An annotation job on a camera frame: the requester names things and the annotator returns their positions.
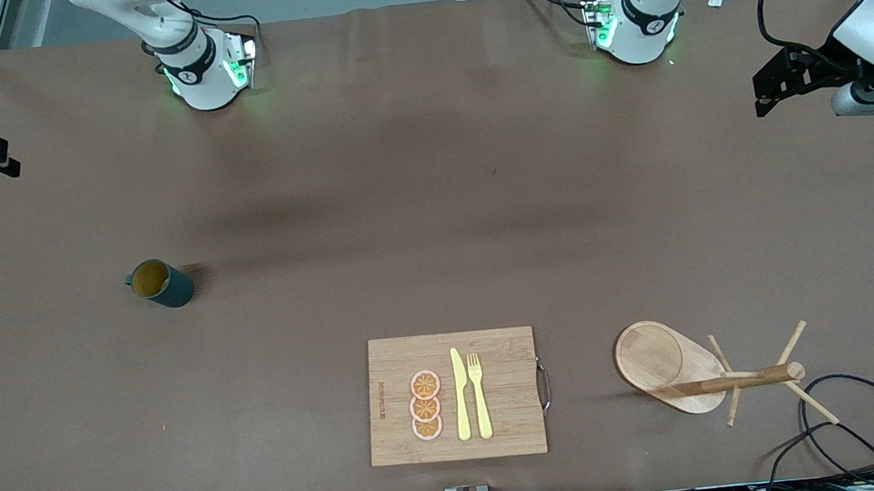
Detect wooden cup rack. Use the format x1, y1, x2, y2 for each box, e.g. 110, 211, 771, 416
611, 303, 840, 446

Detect dark teal cup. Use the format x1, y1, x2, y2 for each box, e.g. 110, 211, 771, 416
124, 255, 196, 313

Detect yellow plastic knife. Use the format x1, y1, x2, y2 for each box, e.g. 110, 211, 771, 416
449, 346, 473, 442

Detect toy orange slice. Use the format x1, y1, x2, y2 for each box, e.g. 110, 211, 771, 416
408, 368, 443, 402
411, 414, 445, 442
409, 394, 442, 424

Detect bamboo cutting board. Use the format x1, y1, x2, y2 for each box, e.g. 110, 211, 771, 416
359, 323, 558, 471

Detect yellow plastic fork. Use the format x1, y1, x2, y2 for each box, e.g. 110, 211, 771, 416
467, 351, 495, 442

